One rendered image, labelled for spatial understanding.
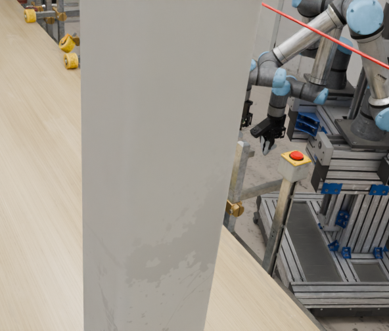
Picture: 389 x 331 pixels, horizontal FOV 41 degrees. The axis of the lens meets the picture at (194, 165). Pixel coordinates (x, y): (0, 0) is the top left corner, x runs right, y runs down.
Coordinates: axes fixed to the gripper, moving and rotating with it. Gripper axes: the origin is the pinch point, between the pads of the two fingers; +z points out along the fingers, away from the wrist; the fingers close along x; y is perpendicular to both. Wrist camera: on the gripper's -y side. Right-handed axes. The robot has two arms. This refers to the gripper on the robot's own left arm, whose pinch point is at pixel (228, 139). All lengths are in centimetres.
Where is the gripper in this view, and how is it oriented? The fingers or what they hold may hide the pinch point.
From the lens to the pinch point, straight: 215.0
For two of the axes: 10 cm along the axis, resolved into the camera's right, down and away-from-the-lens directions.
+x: 6.3, -3.7, 6.8
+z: -1.0, 8.3, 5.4
